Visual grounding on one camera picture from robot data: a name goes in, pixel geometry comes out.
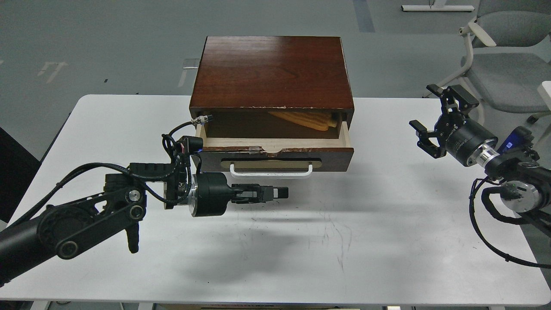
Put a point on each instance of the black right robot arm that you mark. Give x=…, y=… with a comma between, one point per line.
x=523, y=188

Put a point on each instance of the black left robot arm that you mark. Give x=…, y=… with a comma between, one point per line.
x=71, y=228

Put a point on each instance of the grey office chair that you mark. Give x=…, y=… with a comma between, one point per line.
x=499, y=68

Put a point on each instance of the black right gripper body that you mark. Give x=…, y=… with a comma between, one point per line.
x=462, y=136

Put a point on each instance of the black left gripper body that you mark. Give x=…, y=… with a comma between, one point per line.
x=212, y=195

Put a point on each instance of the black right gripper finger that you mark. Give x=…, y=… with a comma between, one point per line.
x=456, y=103
x=424, y=141

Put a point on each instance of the wooden drawer with white handle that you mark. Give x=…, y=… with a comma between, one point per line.
x=275, y=158

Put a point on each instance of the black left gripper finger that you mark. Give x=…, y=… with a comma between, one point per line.
x=252, y=200
x=256, y=191

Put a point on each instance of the dark wooden cabinet box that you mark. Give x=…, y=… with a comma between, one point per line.
x=282, y=73

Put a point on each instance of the yellow corn cob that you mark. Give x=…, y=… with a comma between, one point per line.
x=320, y=121

